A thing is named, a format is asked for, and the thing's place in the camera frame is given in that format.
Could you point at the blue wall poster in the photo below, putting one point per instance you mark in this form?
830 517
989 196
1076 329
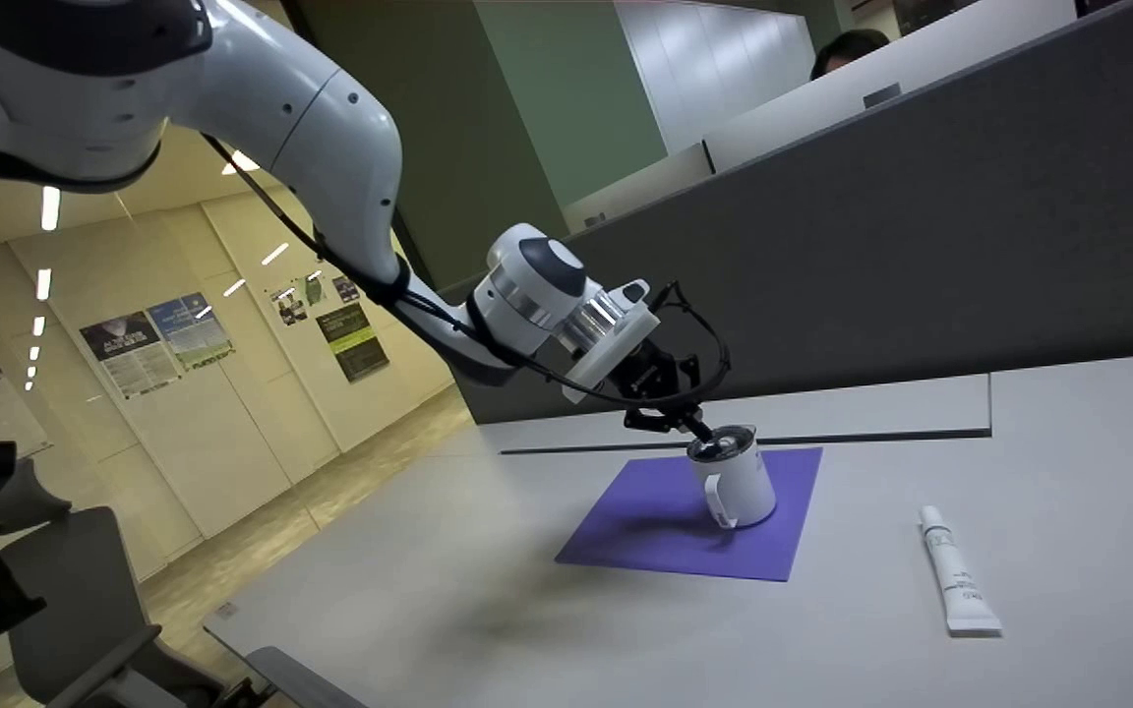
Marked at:
193 330

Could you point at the large wall poster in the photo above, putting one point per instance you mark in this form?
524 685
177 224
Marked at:
132 356

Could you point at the small wall notice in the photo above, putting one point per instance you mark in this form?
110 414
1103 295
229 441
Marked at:
287 302

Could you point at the grey partition wall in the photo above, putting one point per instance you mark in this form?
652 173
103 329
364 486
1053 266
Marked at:
935 249

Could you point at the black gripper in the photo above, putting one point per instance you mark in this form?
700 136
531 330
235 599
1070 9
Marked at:
658 380

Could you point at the white desk divider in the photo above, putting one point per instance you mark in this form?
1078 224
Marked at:
776 122

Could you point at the person's dark-haired head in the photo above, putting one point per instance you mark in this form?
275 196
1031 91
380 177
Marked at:
848 49

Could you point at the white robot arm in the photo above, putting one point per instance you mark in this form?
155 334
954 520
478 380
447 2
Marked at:
315 129

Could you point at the grey office chair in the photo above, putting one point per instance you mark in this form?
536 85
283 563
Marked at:
77 603

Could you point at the white squeeze tube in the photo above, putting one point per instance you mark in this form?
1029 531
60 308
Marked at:
954 571

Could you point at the purple square mat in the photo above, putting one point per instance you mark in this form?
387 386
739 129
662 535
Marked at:
645 525

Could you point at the green and black wall poster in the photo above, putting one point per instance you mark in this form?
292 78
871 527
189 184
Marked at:
354 342

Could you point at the white mug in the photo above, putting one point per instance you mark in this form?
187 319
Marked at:
747 491

